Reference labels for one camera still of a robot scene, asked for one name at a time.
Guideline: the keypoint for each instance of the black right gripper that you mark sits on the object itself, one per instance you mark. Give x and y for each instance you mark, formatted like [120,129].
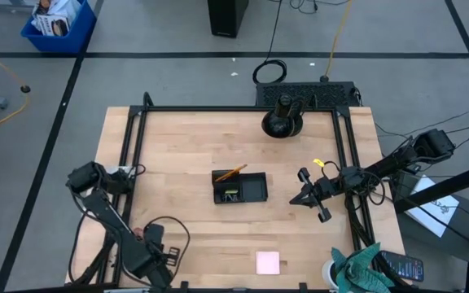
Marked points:
[328,187]

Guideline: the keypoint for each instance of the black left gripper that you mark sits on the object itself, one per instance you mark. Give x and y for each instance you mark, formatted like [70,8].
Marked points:
[149,260]

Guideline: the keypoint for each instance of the black binder clip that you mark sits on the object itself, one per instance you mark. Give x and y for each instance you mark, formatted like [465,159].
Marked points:
[233,198]
[225,198]

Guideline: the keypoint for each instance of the pink sticky notes pad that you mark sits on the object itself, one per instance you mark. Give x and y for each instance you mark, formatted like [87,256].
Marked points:
[268,263]

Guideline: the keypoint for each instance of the orange pencil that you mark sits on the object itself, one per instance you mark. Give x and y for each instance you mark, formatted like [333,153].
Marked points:
[230,173]

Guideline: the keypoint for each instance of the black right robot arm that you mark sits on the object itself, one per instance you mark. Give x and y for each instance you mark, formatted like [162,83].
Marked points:
[389,164]

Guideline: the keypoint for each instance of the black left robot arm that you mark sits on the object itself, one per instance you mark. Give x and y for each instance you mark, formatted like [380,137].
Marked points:
[108,215]

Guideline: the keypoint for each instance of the black mesh desk organizer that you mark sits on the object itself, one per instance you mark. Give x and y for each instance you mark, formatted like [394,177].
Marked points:
[255,189]

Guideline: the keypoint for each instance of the green plant in white pot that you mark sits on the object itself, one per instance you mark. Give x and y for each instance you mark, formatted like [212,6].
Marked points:
[356,272]

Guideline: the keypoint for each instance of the black perforated equipment box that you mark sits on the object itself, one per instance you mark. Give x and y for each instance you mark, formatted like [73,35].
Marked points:
[328,94]

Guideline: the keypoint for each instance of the black smartphone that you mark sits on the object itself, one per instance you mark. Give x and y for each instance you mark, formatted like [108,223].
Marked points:
[403,266]

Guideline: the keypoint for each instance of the white paper sheet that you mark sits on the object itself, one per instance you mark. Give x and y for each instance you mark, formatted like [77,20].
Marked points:
[434,211]

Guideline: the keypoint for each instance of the black metal beam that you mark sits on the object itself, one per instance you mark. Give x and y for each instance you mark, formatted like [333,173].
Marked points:
[442,187]

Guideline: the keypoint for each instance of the dark side desk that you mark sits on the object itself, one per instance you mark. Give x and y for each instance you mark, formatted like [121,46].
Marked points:
[442,252]

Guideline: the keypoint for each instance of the black computer tower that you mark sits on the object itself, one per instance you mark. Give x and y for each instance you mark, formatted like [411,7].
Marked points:
[226,18]

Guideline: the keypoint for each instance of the blue plastic bin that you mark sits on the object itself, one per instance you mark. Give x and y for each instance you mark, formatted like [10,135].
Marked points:
[71,40]

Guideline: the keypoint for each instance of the white printed packages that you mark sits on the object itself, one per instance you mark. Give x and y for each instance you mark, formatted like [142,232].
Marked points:
[53,22]

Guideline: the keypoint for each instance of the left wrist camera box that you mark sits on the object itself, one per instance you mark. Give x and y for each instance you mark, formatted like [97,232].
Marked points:
[154,234]

